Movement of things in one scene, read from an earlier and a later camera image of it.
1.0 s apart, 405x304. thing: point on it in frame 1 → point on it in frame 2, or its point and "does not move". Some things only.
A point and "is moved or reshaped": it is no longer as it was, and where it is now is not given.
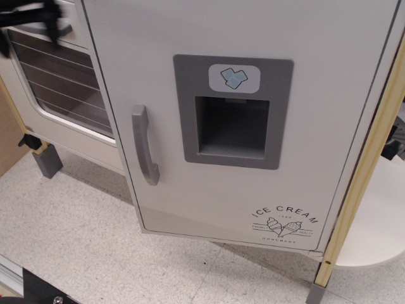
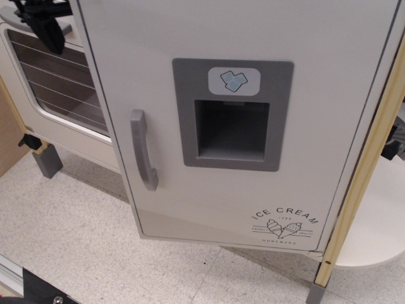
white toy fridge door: x=243 y=121 does not move
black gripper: x=51 y=11 → x=30 y=11
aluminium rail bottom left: x=11 y=275 does not move
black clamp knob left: x=32 y=142 does not move
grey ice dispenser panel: x=234 y=111 does not move
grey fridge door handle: x=140 y=120 is moved or reshaped
